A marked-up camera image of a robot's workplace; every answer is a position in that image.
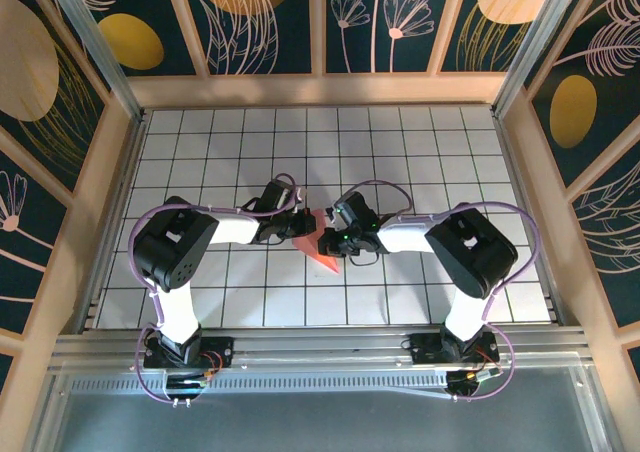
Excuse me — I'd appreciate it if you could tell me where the pink paper sheet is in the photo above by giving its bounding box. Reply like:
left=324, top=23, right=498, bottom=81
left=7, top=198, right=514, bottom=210
left=292, top=209, right=342, bottom=276

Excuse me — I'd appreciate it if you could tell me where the right arm wired controller board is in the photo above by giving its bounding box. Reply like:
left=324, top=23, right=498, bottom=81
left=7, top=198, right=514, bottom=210
left=444, top=366, right=504, bottom=403

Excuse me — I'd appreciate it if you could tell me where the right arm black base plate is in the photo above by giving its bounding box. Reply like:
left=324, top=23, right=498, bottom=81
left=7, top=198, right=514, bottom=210
left=409, top=332, right=500, bottom=366

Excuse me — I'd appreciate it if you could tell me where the aluminium mounting beam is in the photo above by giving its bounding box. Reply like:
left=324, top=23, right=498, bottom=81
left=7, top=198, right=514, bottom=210
left=49, top=325, right=596, bottom=373

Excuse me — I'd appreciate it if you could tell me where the left arm wired controller board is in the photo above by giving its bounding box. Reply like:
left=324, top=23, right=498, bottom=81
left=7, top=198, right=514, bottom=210
left=164, top=369, right=217, bottom=407

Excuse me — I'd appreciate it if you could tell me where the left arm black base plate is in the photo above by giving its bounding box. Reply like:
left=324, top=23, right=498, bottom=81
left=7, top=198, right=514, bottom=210
left=143, top=335, right=235, bottom=371

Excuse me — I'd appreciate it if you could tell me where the aluminium side rail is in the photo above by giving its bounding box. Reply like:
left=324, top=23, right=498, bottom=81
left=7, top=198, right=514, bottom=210
left=493, top=109, right=569, bottom=329
left=74, top=109, right=149, bottom=333

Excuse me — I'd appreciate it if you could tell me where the aluminium corner post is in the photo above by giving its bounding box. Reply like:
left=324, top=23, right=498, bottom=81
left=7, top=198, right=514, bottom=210
left=39, top=0, right=146, bottom=121
left=492, top=0, right=586, bottom=118

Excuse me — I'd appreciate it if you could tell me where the grey metal panel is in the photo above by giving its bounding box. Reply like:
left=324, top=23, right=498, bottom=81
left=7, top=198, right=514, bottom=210
left=29, top=366, right=616, bottom=452

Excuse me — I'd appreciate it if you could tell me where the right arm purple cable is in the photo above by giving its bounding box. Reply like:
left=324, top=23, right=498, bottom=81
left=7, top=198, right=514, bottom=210
left=339, top=179, right=544, bottom=404

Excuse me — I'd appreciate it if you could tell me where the perforated metal cable tray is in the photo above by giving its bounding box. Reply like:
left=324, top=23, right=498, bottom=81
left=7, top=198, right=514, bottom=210
left=67, top=371, right=451, bottom=394

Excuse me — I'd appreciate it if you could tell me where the arm wired controller board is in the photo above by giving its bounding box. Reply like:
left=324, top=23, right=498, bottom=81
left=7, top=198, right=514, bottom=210
left=444, top=366, right=504, bottom=403
left=164, top=369, right=217, bottom=407

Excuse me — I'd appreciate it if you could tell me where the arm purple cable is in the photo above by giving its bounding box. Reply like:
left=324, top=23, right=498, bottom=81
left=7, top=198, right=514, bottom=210
left=339, top=179, right=544, bottom=404
left=128, top=172, right=304, bottom=406

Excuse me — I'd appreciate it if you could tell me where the white grid work mat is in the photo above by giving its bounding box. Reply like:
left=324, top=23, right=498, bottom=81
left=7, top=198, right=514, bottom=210
left=94, top=106, right=557, bottom=329

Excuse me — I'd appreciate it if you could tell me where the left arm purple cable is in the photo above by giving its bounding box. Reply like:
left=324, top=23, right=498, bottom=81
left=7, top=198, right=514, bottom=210
left=128, top=172, right=304, bottom=406

